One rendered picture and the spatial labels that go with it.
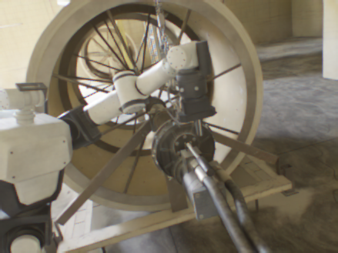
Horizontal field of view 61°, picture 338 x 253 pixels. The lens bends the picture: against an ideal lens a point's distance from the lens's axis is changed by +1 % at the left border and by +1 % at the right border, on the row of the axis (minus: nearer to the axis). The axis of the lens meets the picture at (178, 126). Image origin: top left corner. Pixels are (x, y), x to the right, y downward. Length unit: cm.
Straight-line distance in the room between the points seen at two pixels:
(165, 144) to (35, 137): 50
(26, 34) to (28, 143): 1158
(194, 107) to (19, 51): 1186
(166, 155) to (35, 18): 1144
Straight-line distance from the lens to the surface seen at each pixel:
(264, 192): 228
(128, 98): 96
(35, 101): 104
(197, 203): 105
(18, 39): 1257
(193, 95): 86
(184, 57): 81
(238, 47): 216
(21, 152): 99
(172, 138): 121
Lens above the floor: 144
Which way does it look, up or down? 19 degrees down
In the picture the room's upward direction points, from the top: 11 degrees counter-clockwise
